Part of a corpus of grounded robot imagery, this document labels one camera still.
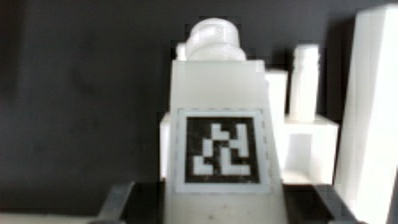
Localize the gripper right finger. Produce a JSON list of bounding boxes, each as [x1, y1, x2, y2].
[[314, 185, 368, 224]]

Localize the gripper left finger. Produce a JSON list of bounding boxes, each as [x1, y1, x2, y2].
[[87, 182, 135, 224]]

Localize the white chair seat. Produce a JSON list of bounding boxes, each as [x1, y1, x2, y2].
[[265, 44, 339, 185]]

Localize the white right fence wall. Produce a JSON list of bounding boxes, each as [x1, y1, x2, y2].
[[334, 3, 398, 224]]

